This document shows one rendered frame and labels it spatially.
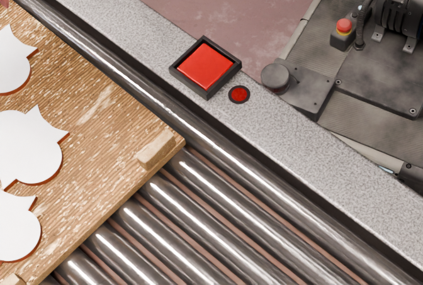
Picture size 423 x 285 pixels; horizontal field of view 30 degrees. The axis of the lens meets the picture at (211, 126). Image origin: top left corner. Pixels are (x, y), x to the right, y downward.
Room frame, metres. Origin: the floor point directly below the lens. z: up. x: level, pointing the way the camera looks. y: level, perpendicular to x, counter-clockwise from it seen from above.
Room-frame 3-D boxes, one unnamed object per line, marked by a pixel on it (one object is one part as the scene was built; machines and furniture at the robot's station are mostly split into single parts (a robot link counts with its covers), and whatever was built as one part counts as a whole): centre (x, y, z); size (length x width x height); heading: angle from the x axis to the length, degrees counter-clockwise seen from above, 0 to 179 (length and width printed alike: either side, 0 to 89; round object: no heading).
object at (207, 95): (0.66, -0.01, 0.92); 0.08 x 0.08 x 0.02; 38
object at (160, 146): (0.52, 0.08, 0.95); 0.06 x 0.02 x 0.03; 127
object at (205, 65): (0.66, -0.01, 0.92); 0.06 x 0.06 x 0.01; 38
